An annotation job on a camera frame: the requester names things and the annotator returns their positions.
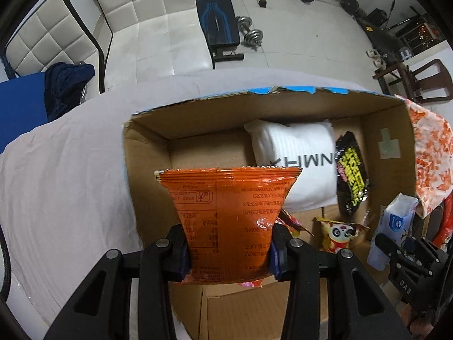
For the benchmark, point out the blue foam mat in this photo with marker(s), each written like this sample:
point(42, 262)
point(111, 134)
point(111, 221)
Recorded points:
point(21, 109)

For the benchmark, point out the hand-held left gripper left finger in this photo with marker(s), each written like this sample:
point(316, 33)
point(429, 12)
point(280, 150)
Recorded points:
point(182, 258)

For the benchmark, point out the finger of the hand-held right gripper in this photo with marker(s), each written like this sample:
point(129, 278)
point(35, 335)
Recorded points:
point(387, 244)

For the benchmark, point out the black gym equipment pile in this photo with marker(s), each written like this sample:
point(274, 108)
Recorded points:
point(375, 17)

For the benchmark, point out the white socks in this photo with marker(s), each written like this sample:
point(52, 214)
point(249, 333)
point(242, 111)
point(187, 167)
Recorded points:
point(293, 145)

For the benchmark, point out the orange snack packet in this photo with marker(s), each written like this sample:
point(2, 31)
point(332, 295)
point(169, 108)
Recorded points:
point(230, 219)

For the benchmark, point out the yellow snack packet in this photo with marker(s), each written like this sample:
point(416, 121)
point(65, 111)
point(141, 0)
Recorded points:
point(336, 235)

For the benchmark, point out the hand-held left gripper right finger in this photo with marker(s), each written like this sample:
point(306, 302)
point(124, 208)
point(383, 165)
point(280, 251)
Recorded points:
point(275, 259)

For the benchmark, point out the black wipes packet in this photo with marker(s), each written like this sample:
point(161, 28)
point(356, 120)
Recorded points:
point(352, 177)

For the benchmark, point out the red snack packet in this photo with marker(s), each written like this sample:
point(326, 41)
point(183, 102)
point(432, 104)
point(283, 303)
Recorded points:
point(292, 225)

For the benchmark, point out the person's right hand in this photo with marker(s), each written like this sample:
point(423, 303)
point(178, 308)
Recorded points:
point(421, 326)

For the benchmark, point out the blue tissue pack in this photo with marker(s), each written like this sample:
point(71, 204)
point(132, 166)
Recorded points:
point(393, 223)

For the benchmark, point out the red plastic bag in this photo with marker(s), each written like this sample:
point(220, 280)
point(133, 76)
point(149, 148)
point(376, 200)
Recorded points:
point(447, 226)

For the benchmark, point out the dark blue cloth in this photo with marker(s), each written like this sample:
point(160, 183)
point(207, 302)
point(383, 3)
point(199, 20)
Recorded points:
point(65, 88)

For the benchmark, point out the black blue weight bench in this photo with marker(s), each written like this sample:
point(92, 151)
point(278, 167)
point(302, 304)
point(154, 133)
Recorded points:
point(216, 10)

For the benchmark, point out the grey tablecloth table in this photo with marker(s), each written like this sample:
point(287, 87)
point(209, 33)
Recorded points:
point(70, 184)

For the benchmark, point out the cardboard box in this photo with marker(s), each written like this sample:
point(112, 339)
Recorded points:
point(198, 156)

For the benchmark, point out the pair of white shoes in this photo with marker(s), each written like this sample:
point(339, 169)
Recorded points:
point(376, 57)

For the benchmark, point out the orange white patterned towel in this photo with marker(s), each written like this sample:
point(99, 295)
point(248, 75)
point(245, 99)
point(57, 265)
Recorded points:
point(431, 148)

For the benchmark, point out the brown wooden chair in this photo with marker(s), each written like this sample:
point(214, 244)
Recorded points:
point(424, 78)

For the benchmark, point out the white quilted leather chair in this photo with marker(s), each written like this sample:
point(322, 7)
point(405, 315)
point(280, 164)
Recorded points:
point(152, 24)
point(49, 35)

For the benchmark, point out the chrome dumbbell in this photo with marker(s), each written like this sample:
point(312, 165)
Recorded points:
point(249, 31)

